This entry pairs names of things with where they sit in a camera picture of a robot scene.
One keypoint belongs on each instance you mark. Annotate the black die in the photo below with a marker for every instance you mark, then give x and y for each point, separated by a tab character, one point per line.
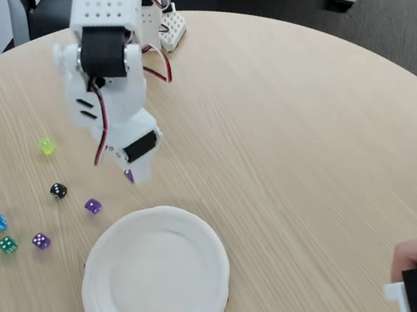
58	190

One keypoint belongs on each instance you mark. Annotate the white paper plate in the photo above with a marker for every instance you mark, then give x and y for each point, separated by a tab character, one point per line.
154	282

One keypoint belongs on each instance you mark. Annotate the lime green translucent die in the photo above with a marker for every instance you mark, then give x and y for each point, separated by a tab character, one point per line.
47	145

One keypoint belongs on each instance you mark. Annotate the black upholstered chair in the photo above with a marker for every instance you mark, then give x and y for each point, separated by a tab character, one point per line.
47	19

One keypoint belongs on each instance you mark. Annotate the purple translucent die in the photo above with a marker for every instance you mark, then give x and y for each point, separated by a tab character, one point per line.
129	176
92	206
41	241

